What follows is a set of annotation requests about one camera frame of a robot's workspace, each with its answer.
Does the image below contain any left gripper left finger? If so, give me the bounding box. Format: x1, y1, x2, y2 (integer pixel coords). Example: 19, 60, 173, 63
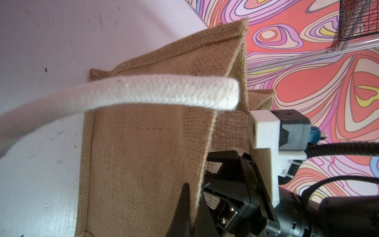
166, 183, 191, 237

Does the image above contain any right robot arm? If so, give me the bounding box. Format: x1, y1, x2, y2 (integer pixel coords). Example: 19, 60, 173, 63
202, 142, 379, 237

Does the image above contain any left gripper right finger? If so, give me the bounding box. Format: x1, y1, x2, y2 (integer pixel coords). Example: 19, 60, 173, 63
193, 196, 219, 237

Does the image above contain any back wire basket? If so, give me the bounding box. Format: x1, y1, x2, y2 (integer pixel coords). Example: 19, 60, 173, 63
338, 0, 379, 41

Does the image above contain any burlap tote bag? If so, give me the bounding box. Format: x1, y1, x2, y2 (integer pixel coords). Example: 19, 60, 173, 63
0, 17, 276, 237

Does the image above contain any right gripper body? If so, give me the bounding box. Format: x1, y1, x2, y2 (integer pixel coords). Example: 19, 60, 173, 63
202, 151, 281, 237

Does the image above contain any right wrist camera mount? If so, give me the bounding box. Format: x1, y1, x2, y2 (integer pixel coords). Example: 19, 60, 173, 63
248, 110, 327, 207

